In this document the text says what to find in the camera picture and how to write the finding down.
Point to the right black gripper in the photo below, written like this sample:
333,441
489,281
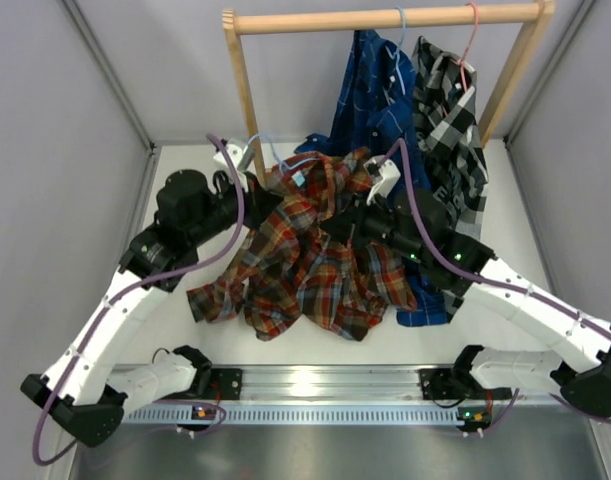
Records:
340,227

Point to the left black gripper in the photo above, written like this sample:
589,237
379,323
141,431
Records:
258,203

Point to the red brown plaid shirt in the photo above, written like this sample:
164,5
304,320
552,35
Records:
289,268

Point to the light blue hanger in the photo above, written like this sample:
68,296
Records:
283,164

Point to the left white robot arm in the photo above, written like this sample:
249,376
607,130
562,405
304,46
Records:
81,392

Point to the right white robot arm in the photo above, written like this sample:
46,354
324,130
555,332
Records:
574,366

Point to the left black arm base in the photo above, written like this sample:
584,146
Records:
210,387

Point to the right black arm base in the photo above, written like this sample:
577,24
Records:
454,387

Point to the blue plaid shirt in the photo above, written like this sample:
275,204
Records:
372,112

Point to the black white plaid shirt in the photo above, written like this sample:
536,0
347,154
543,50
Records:
447,134

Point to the blue hanger with shirt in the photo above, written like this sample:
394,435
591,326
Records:
397,76

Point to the wooden clothes rack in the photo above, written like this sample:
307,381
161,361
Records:
534,18

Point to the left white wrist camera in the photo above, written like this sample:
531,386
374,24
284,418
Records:
240,153

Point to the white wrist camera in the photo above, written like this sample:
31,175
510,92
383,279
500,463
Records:
384,175
240,153

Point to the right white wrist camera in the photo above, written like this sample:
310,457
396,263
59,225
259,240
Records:
384,175

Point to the aluminium mounting rail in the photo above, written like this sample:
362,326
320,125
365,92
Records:
360,395

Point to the pink wire hanger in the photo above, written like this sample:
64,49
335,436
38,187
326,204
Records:
468,45

